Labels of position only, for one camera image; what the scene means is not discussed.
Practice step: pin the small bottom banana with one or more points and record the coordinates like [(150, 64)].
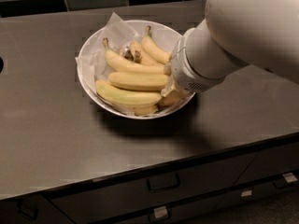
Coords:
[(145, 111)]

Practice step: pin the yellow banana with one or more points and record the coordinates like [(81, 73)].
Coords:
[(153, 49), (138, 81)]

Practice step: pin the black middle drawer handle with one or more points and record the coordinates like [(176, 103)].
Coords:
[(163, 182)]

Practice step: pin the white label on lower drawer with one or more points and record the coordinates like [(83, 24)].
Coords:
[(160, 212)]

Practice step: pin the black left drawer handle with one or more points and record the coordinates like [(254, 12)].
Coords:
[(27, 208)]

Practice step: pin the dark drawer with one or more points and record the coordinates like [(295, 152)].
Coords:
[(103, 205), (272, 161), (47, 212), (199, 205)]

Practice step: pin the black right drawer handle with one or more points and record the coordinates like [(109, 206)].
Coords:
[(282, 184)]

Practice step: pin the lower dark drawer front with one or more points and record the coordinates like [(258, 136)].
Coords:
[(199, 205)]

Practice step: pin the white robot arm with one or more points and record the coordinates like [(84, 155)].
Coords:
[(233, 35)]

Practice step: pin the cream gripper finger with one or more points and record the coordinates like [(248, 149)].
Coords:
[(168, 67), (172, 89)]

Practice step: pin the small white label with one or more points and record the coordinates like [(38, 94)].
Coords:
[(246, 193)]

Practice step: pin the white label on right drawer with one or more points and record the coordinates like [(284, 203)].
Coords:
[(290, 177)]

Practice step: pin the left dark drawer front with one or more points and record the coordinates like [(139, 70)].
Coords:
[(47, 212)]

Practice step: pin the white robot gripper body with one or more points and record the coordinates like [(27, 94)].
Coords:
[(184, 69)]

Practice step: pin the large white bowl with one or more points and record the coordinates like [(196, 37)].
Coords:
[(93, 47)]

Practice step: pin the long upper middle banana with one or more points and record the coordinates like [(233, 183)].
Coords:
[(120, 64)]

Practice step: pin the black drawer handle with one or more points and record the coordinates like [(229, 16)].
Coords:
[(282, 184), (163, 182), (27, 208)]

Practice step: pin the white label on drawer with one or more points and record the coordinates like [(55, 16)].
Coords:
[(160, 212), (290, 177)]

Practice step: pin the right dark drawer front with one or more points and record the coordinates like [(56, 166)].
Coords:
[(272, 161)]

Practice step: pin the white paper liner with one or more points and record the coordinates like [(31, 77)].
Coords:
[(109, 36)]

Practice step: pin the front yellow-green banana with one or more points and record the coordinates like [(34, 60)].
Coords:
[(126, 98)]

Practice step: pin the small lower right banana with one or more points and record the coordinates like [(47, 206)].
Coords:
[(168, 101)]

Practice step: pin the middle dark drawer front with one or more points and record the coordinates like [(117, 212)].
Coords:
[(103, 205)]

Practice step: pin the small banana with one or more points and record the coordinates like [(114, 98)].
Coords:
[(168, 101), (145, 111)]

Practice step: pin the short back middle banana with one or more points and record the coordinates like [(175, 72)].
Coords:
[(141, 56)]

